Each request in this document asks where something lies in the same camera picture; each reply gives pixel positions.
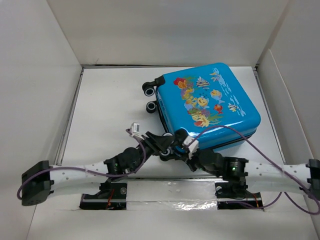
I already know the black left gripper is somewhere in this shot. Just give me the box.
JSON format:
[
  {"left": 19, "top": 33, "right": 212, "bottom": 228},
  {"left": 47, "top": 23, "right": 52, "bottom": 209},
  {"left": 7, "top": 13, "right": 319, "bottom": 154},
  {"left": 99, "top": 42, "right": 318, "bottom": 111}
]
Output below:
[{"left": 131, "top": 132, "right": 174, "bottom": 174}]

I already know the blue hard-shell suitcase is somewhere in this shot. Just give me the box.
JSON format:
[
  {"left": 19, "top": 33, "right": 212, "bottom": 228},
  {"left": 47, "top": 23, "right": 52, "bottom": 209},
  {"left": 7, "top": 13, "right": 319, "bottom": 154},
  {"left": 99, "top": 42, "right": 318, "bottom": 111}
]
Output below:
[{"left": 142, "top": 63, "right": 261, "bottom": 150}]

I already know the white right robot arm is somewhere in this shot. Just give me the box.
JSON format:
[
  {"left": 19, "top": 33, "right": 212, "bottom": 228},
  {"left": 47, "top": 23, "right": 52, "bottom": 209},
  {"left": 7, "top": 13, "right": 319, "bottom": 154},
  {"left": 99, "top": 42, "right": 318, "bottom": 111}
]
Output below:
[{"left": 186, "top": 149, "right": 320, "bottom": 200}]

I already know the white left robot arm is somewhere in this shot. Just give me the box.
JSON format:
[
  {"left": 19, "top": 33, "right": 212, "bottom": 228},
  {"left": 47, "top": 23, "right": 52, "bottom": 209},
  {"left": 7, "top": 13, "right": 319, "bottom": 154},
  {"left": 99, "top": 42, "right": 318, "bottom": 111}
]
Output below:
[{"left": 16, "top": 131, "right": 175, "bottom": 207}]

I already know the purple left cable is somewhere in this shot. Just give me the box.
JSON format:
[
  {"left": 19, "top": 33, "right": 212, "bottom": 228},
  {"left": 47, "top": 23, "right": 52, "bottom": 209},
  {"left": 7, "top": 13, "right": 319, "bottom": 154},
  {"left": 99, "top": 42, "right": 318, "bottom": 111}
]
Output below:
[{"left": 16, "top": 128, "right": 147, "bottom": 200}]

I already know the purple cable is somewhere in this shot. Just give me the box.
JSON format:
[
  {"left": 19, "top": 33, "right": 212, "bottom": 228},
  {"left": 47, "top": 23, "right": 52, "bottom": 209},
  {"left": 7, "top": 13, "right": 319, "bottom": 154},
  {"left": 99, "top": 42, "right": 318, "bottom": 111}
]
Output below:
[
  {"left": 189, "top": 124, "right": 320, "bottom": 215},
  {"left": 16, "top": 128, "right": 147, "bottom": 200}
]

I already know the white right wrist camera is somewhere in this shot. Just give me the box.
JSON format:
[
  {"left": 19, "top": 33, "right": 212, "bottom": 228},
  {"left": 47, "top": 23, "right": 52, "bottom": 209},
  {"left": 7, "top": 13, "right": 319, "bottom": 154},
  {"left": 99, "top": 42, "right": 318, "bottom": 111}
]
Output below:
[{"left": 182, "top": 135, "right": 199, "bottom": 159}]

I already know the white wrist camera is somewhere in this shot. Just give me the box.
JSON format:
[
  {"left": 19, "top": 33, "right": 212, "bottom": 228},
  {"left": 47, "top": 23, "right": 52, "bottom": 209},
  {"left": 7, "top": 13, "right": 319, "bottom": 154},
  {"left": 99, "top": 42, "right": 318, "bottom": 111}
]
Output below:
[
  {"left": 182, "top": 135, "right": 199, "bottom": 159},
  {"left": 125, "top": 122, "right": 144, "bottom": 141}
]

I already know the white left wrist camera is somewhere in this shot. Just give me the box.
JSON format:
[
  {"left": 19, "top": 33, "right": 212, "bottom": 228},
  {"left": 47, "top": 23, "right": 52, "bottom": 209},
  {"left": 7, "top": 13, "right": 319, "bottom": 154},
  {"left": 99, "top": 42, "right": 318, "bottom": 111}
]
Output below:
[{"left": 125, "top": 122, "right": 144, "bottom": 141}]

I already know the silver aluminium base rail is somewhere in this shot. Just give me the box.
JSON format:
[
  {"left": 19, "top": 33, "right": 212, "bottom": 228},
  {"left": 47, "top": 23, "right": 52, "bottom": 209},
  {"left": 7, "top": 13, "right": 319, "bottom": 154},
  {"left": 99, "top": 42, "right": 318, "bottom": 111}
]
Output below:
[{"left": 52, "top": 172, "right": 276, "bottom": 211}]

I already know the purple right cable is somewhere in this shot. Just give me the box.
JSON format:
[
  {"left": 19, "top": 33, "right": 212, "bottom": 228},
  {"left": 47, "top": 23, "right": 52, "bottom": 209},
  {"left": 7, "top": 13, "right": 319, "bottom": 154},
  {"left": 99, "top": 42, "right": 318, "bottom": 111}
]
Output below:
[{"left": 189, "top": 124, "right": 320, "bottom": 215}]

